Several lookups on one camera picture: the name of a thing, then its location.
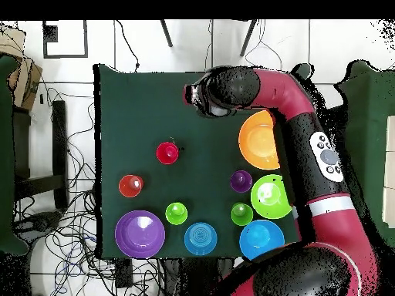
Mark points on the black tripod leg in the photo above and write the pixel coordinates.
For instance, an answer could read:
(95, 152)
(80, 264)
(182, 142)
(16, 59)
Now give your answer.
(248, 38)
(166, 34)

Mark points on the grey pedestal foot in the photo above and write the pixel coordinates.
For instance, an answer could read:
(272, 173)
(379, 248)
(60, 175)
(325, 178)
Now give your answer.
(43, 220)

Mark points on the dark green tablecloth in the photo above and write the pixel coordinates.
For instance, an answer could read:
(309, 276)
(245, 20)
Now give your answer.
(139, 123)

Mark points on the smooth green plastic cup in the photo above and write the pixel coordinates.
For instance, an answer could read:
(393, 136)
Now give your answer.
(242, 214)

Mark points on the cardboard box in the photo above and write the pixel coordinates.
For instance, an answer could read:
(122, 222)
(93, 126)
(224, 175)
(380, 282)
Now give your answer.
(29, 83)

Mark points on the purple plastic cup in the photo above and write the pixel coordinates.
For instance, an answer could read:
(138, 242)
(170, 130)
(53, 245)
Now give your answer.
(241, 181)

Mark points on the neighbouring green-clothed table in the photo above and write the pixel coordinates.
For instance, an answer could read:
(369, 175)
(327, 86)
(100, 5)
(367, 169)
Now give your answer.
(370, 138)
(6, 154)

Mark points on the purple plastic bowl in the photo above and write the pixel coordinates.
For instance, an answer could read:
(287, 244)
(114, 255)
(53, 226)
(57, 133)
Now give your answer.
(139, 234)

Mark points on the orange plastic bowl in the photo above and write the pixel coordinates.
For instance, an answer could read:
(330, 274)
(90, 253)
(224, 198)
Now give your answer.
(256, 140)

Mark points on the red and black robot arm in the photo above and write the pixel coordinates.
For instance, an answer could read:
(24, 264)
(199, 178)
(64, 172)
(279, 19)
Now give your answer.
(290, 95)

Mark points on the red plastic cup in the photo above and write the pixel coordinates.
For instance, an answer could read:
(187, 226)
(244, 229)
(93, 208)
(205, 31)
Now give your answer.
(167, 153)

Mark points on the orange plastic cup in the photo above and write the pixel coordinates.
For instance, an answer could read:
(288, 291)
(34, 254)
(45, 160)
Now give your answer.
(130, 186)

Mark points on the black square floor frame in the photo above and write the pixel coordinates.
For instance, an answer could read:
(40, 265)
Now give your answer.
(50, 34)

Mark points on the small blue plastic bowl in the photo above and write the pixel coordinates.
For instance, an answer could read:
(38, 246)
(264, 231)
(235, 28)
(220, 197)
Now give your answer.
(200, 239)

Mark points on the black stand frame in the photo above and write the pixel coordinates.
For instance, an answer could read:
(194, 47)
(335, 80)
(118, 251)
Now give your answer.
(59, 138)

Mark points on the large blue plastic bowl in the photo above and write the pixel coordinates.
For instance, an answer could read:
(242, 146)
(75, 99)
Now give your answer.
(260, 239)

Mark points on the ridged green plastic cup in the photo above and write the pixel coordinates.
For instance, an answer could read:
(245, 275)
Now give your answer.
(176, 213)

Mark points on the green plastic bowl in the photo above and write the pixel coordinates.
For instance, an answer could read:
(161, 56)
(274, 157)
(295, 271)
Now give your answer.
(270, 196)

